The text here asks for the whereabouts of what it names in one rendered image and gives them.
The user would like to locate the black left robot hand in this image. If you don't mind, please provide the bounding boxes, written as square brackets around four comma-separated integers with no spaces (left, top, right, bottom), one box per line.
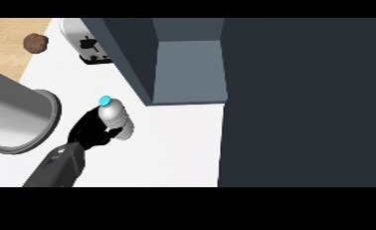
[67,106,124,151]

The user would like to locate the clear water bottle blue cap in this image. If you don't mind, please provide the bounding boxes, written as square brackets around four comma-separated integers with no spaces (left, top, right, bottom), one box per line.
[98,95,136,141]

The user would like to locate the dark grey cabinet door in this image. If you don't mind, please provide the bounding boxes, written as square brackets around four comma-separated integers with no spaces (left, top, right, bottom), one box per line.
[216,18,376,188]

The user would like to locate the large grey metal pot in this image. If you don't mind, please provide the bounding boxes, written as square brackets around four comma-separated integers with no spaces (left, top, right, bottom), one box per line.
[0,73,64,155]

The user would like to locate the brown round lump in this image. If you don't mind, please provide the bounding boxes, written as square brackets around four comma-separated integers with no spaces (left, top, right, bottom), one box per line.
[23,33,51,55]

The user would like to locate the pale wooden cutting board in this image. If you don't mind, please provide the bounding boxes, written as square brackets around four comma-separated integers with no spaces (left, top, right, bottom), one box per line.
[0,18,54,83]

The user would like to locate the dark grey cabinet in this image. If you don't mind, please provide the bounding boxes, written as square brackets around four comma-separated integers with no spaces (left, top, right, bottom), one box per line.
[82,18,229,107]

